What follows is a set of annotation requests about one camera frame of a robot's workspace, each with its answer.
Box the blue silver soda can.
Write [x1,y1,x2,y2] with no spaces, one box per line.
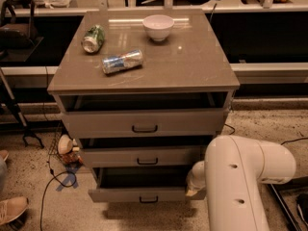
[102,50,143,74]

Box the grey top drawer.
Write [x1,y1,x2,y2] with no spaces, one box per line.
[61,109,228,139]

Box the white bowl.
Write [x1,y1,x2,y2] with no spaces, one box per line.
[142,14,174,41]

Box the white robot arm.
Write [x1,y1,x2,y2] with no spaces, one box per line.
[186,136,296,231]

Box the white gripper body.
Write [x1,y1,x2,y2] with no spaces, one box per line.
[187,169,206,192]

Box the grey bottom drawer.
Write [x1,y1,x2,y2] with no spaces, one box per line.
[89,166,206,204]

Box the tan sneaker shoe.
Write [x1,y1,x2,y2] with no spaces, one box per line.
[0,196,29,225]

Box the grey drawer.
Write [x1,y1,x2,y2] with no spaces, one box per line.
[61,109,228,139]
[80,145,206,167]
[89,166,206,204]

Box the grey middle drawer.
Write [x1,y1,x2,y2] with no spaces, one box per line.
[80,145,206,167]

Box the black floor cable right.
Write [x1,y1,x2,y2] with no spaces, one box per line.
[224,123,308,146]

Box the black floor cable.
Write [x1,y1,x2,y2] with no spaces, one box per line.
[224,123,308,146]
[39,65,79,231]

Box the black tripod leg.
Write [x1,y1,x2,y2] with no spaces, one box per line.
[0,67,44,148]

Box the green crushed soda can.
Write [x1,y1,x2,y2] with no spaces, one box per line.
[81,24,105,54]

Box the grey drawer cabinet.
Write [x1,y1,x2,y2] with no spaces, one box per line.
[47,9,241,207]

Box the black metal stand leg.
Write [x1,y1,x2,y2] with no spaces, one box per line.
[268,176,308,231]

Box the wire basket with toys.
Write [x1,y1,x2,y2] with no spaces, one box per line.
[48,125,83,166]

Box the dark bag on shelf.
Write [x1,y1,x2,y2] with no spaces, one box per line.
[0,0,40,50]

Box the black floor cable left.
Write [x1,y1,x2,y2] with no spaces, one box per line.
[39,65,79,231]

